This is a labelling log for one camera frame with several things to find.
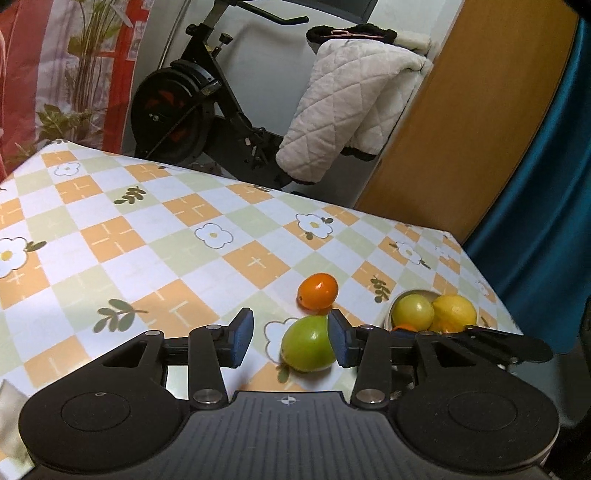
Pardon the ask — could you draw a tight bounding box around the printed backdrop cloth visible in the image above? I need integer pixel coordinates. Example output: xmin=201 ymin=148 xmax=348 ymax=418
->
xmin=0 ymin=0 xmax=155 ymax=185

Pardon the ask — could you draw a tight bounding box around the black exercise bike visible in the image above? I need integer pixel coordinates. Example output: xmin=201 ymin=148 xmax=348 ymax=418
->
xmin=130 ymin=0 xmax=319 ymax=197

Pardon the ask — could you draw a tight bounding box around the yellow-green apple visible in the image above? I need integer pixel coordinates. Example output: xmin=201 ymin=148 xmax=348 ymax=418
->
xmin=392 ymin=294 xmax=435 ymax=330

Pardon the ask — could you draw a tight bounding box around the checked floral tablecloth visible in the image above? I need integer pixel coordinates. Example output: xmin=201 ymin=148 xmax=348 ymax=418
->
xmin=0 ymin=138 xmax=525 ymax=416

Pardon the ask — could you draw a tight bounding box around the teal curtain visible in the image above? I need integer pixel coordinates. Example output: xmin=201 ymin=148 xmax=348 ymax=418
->
xmin=464 ymin=14 xmax=591 ymax=356

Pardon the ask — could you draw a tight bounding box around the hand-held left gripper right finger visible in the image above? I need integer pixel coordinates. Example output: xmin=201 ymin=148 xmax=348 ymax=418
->
xmin=327 ymin=309 xmax=502 ymax=409

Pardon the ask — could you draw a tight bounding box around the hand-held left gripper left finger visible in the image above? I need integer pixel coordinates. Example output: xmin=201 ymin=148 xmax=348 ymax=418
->
xmin=92 ymin=308 xmax=256 ymax=409

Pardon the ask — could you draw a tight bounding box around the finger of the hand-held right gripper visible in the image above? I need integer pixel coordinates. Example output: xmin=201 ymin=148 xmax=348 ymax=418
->
xmin=393 ymin=325 xmax=553 ymax=366

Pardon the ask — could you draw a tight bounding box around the beige round plate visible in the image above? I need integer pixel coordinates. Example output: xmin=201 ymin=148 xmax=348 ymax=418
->
xmin=386 ymin=288 xmax=478 ymax=374

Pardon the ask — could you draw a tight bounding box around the white quilted jacket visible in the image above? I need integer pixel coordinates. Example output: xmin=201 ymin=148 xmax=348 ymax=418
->
xmin=276 ymin=25 xmax=435 ymax=185

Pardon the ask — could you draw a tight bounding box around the green apple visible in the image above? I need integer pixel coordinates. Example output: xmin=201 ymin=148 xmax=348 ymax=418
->
xmin=280 ymin=315 xmax=337 ymax=373

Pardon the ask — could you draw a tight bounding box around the yellow lemon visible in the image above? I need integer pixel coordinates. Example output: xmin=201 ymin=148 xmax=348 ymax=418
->
xmin=430 ymin=294 xmax=478 ymax=333

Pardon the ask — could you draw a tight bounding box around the wooden board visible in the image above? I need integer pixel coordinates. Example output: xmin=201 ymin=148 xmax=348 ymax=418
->
xmin=355 ymin=0 xmax=580 ymax=243

